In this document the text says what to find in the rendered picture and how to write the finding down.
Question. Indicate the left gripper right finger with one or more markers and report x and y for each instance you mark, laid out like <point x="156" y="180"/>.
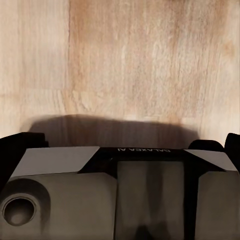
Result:
<point x="232" y="149"/>

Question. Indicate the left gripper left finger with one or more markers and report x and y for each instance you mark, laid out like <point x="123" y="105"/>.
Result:
<point x="12" y="150"/>

